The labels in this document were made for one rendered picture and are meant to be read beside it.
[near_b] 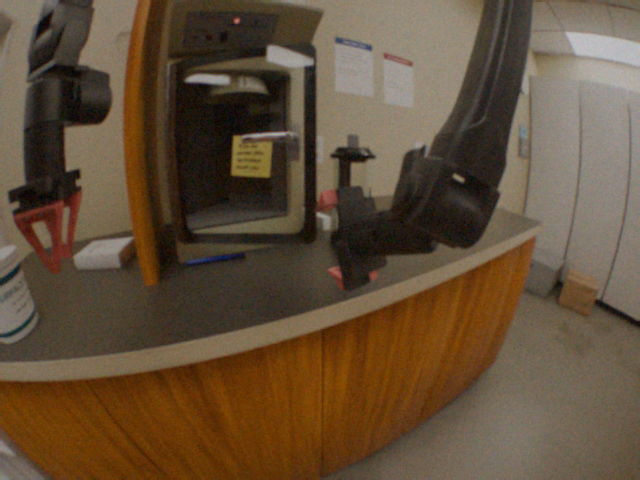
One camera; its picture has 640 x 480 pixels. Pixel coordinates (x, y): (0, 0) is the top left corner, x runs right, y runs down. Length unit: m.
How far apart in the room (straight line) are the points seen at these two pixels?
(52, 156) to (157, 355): 0.29
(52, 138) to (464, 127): 0.38
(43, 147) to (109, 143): 0.79
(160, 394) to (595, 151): 3.27
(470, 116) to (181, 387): 0.54
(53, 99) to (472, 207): 0.41
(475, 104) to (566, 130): 2.93
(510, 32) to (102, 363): 0.63
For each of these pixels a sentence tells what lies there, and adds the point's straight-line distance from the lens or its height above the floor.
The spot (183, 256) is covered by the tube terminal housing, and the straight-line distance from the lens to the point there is 0.67.
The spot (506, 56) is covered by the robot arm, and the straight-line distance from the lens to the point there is 0.28.
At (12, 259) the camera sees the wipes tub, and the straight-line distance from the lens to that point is 0.59.
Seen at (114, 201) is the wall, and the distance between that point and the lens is 1.10.
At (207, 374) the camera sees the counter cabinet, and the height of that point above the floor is 0.84.
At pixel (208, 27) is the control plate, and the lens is 0.62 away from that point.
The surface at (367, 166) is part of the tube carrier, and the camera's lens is 0.64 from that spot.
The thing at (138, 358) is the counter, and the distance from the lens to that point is 0.43.
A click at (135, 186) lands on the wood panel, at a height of 1.14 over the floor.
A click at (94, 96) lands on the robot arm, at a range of 0.37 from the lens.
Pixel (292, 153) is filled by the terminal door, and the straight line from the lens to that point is 0.52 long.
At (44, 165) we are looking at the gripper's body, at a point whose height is 1.20.
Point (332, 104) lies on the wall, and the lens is 1.24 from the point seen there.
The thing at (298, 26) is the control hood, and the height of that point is 1.46.
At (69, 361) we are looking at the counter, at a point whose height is 0.94.
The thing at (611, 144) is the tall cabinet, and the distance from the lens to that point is 3.11.
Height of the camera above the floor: 1.19
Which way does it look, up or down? 20 degrees down
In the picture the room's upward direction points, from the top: straight up
